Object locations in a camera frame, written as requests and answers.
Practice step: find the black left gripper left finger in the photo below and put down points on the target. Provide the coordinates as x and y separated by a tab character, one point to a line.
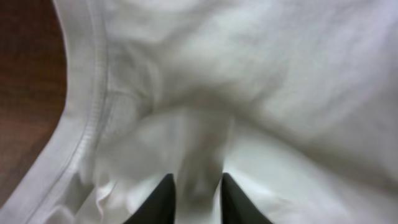
159	207

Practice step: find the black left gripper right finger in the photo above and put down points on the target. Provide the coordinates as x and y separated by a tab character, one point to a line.
236	207

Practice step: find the white t-shirt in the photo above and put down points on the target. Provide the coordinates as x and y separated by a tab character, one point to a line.
296	100

